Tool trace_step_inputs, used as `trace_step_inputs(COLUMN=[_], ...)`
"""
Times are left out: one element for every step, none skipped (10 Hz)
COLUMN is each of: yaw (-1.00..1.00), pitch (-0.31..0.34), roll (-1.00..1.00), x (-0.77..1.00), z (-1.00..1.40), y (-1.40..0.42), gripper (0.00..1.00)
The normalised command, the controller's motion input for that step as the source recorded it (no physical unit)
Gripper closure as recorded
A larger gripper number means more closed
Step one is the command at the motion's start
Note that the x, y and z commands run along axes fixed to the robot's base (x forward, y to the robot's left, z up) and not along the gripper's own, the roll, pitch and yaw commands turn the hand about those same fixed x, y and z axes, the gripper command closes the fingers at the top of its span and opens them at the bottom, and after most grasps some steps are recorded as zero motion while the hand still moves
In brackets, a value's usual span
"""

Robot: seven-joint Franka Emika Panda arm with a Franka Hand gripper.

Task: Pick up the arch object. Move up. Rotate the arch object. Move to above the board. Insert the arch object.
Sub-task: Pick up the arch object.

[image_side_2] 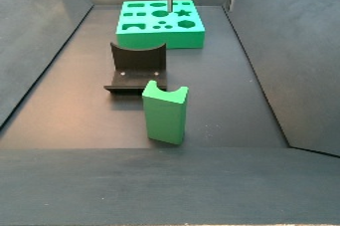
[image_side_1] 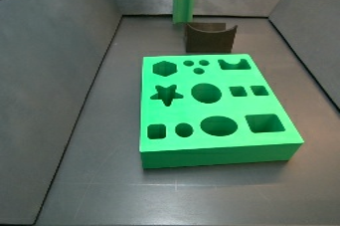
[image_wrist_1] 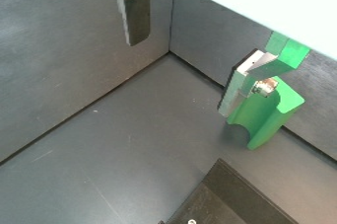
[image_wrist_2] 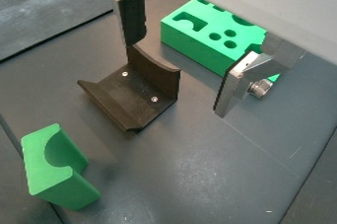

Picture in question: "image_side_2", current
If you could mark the green arch block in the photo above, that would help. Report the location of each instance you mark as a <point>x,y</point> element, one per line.
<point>164,108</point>

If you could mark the green shape sorter board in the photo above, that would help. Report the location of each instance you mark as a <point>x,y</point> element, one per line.
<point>148,25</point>

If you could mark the black curved holder stand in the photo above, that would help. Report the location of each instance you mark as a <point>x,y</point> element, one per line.
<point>137,66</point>

